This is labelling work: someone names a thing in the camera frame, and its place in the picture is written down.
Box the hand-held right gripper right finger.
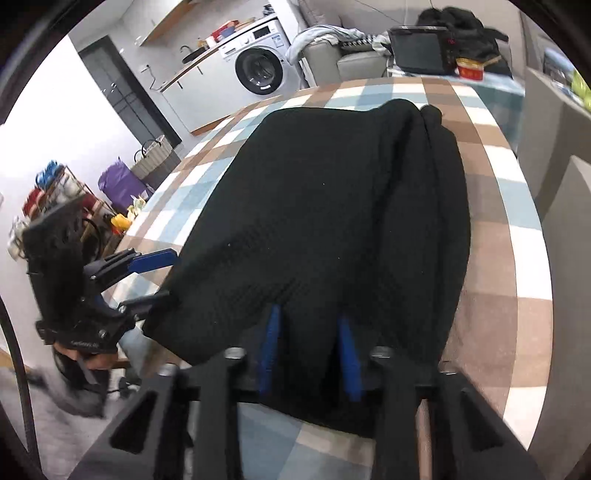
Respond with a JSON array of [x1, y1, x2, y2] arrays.
[[337, 318, 546, 480]]

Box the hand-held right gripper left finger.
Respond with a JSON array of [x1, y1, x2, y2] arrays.
[[69, 305, 282, 480]]

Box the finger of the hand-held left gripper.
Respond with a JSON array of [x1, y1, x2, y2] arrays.
[[85, 248, 179, 291], [108, 291, 181, 325]]

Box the black knit sweater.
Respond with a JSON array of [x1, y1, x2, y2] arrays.
[[142, 98, 472, 439]]

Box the person's left hand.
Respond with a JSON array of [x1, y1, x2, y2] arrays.
[[53, 342, 118, 372]]

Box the purple bag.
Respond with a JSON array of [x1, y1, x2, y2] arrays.
[[98, 158, 148, 214]]

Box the metal storage shelf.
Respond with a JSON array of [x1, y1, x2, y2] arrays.
[[9, 159, 116, 259]]

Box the woven laundry basket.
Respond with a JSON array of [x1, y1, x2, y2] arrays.
[[130, 135, 181, 190]]

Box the checked tablecloth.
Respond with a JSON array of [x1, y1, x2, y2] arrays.
[[108, 76, 553, 480]]

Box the black framed door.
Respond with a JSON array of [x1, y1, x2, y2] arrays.
[[78, 37, 182, 148]]

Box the white kitchen counter cabinet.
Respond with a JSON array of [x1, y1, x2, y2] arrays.
[[159, 46, 259, 134]]

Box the white washing machine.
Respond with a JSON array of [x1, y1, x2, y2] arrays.
[[219, 16, 303, 97]]

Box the light blue blanket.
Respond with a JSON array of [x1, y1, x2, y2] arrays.
[[286, 25, 365, 63]]

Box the grey sofa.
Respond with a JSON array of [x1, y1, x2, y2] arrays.
[[300, 37, 391, 88]]

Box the grey side cabinet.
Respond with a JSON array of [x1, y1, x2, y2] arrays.
[[515, 67, 591, 217]]

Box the red noodle bowl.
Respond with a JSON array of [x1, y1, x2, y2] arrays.
[[456, 58, 485, 79]]

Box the black jacket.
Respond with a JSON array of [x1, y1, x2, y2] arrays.
[[418, 7, 513, 77]]

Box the black cable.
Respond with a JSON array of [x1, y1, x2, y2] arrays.
[[0, 295, 42, 464]]

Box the white wall cabinet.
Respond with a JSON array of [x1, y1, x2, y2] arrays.
[[139, 0, 204, 47]]

